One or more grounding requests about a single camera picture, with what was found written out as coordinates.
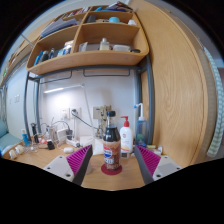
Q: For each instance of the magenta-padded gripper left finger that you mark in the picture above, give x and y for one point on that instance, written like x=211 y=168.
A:
x=80 y=160

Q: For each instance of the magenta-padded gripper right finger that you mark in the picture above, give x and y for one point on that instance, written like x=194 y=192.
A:
x=148 y=160

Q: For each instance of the cola bottle with black cap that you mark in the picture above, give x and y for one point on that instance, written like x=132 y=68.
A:
x=111 y=146

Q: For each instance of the pink white packet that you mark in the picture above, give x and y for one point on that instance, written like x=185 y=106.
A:
x=156 y=150

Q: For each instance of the small white oval case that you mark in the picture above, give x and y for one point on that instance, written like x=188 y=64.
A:
x=68 y=150

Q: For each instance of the white tissue pack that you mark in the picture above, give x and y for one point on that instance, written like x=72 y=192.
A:
x=96 y=146

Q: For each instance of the small white digital clock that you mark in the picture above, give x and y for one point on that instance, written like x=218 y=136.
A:
x=125 y=155

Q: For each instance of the blue spray bottle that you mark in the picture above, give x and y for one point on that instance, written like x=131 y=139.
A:
x=141 y=131

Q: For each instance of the white power strip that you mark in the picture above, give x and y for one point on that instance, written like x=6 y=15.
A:
x=61 y=135

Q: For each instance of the white red-pump lotion bottle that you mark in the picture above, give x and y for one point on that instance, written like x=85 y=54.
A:
x=126 y=136

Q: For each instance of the small black box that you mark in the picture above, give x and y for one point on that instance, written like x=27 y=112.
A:
x=50 y=145

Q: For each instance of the flat round red coaster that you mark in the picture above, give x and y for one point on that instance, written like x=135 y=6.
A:
x=111 y=171

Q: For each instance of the black electric shaver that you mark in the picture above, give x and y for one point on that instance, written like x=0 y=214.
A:
x=35 y=133

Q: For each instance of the small blue tube bottle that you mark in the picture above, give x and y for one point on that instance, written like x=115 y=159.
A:
x=25 y=138

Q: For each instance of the teal chair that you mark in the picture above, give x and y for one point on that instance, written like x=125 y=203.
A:
x=6 y=138

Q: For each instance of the wooden wardrobe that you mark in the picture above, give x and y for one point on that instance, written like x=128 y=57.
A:
x=176 y=83

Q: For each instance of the green striped hanging towel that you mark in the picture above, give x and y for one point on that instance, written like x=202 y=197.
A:
x=218 y=116

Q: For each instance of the wooden shelf unit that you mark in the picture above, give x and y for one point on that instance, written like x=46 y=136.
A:
x=106 y=35

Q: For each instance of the white wall socket panel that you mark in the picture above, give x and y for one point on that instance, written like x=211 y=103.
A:
x=75 y=112

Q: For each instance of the grey metal frame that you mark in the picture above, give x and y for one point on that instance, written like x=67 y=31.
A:
x=150 y=100

